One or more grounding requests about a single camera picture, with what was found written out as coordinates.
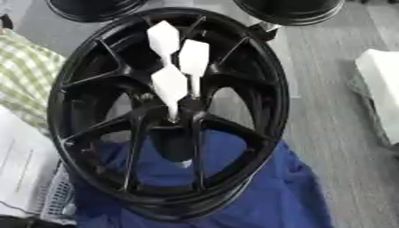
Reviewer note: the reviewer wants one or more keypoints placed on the white perforated basket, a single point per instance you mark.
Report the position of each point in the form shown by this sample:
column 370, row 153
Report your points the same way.
column 60, row 193

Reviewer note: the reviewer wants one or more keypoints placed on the white foam block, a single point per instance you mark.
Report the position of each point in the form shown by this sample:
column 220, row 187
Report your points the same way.
column 382, row 89

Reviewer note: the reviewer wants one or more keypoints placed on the white paper sheet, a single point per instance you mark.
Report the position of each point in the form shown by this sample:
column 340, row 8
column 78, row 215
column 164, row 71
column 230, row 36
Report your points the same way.
column 23, row 166

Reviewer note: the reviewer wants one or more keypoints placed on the green white checked cloth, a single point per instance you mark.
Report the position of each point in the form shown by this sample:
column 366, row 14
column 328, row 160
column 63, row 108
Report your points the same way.
column 26, row 74

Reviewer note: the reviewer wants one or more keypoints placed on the black spoked wheel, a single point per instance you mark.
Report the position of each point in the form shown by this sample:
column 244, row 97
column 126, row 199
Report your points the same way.
column 83, row 98

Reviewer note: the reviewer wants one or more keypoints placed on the black round wheel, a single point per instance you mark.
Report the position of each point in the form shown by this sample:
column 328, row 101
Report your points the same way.
column 291, row 10
column 93, row 9

